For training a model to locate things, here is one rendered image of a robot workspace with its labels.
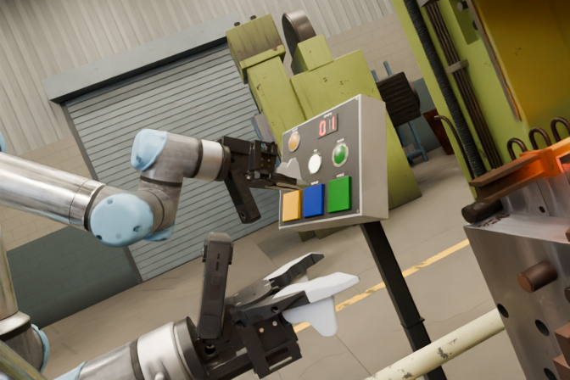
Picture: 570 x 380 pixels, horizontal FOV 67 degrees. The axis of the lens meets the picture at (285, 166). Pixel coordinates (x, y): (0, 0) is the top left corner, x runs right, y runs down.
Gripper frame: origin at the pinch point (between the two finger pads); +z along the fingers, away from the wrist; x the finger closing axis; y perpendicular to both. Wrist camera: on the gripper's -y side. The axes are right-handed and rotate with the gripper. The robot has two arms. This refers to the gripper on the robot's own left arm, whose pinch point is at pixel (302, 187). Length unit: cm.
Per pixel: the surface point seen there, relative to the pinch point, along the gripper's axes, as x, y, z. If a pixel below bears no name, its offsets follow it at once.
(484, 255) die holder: -32.5, -14.6, 13.5
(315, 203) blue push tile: 8.7, -0.9, 9.6
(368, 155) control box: -7.0, 8.0, 12.7
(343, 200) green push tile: -2.2, -1.8, 9.6
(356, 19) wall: 524, 516, 477
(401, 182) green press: 293, 106, 343
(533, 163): -46.3, -3.7, 5.2
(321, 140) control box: 7.3, 14.9, 10.4
